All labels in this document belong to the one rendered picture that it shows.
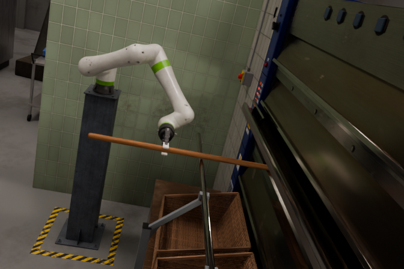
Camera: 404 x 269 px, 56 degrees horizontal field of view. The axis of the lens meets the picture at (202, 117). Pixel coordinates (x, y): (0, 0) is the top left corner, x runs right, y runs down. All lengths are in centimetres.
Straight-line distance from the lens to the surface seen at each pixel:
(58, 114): 345
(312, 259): 115
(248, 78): 287
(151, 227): 183
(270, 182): 202
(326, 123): 154
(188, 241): 242
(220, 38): 314
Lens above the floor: 203
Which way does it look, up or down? 19 degrees down
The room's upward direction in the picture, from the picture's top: 14 degrees clockwise
